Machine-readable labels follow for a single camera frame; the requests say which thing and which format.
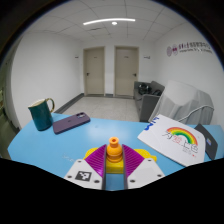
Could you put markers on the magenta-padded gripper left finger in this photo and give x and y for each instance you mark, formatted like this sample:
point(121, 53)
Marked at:
point(95, 161)

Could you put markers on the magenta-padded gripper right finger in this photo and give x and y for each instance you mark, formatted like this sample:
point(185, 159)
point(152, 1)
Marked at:
point(133, 161)

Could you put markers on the orange charger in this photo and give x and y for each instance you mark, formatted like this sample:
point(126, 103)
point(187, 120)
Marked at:
point(114, 151)

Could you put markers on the white rainbow-print mouse pad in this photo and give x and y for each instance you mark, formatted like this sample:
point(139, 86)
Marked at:
point(173, 140)

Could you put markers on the purple smartphone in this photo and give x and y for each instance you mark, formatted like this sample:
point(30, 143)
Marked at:
point(70, 122)

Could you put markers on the grey sofa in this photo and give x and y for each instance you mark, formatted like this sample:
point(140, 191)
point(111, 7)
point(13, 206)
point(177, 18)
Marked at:
point(146, 105)

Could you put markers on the black bag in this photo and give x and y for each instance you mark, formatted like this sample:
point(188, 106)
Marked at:
point(148, 89)

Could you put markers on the black mouse pad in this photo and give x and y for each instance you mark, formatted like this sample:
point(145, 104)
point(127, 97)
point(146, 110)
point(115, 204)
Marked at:
point(210, 143)

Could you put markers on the grey cloth-covered equipment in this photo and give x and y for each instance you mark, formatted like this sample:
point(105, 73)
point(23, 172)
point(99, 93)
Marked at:
point(186, 101)

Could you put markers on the beige door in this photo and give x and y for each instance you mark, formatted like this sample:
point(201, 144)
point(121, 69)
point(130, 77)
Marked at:
point(126, 71)
point(94, 71)

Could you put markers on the round ceiling light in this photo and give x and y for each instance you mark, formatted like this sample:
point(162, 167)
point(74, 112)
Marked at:
point(114, 23)

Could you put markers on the long ceiling light strip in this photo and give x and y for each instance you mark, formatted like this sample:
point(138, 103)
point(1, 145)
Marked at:
point(108, 21)

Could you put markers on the wall logo sign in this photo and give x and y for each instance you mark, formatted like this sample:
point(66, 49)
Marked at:
point(188, 49)

